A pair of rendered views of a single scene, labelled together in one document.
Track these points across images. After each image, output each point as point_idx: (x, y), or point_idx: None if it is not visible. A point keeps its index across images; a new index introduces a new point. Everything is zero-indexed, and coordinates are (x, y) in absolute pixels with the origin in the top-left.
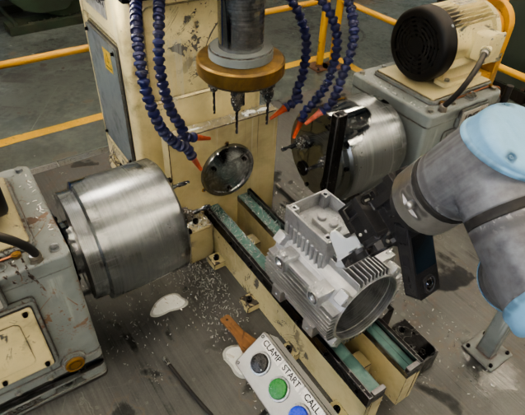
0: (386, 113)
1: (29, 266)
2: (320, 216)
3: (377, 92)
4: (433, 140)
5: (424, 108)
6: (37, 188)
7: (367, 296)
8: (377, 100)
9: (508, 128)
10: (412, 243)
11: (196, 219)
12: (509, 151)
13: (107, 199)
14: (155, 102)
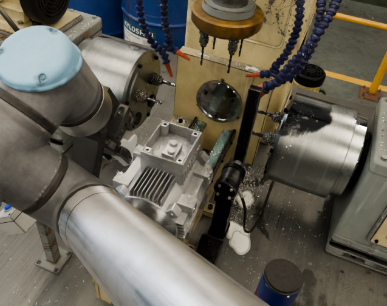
0: (347, 134)
1: None
2: (171, 141)
3: (376, 121)
4: (380, 190)
5: (384, 153)
6: (85, 28)
7: (174, 228)
8: (352, 121)
9: (25, 39)
10: (75, 138)
11: (181, 120)
12: (2, 48)
13: (97, 51)
14: (142, 5)
